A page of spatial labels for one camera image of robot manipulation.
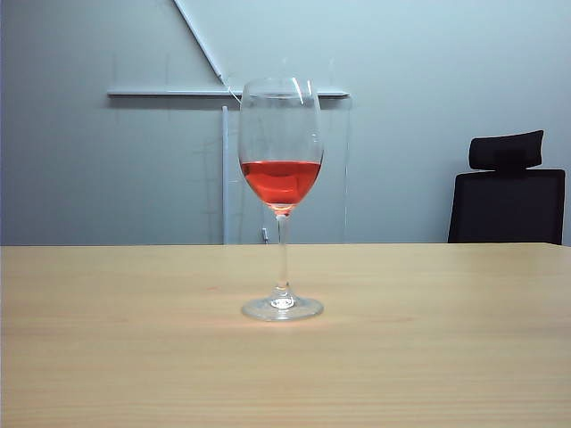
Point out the red liquid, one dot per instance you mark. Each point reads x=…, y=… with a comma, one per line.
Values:
x=281, y=183

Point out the clear stemmed wine glass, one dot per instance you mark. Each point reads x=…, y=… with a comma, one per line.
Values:
x=282, y=267

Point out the small grey plug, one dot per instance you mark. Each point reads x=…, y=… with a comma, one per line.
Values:
x=265, y=234

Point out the black office chair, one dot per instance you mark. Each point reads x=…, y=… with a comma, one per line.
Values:
x=506, y=205

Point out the white vertical post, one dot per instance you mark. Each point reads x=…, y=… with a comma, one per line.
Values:
x=225, y=200

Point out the white horizontal wall rail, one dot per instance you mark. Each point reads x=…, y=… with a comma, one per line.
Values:
x=178, y=93

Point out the white diagonal wall rail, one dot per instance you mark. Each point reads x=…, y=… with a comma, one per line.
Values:
x=198, y=40

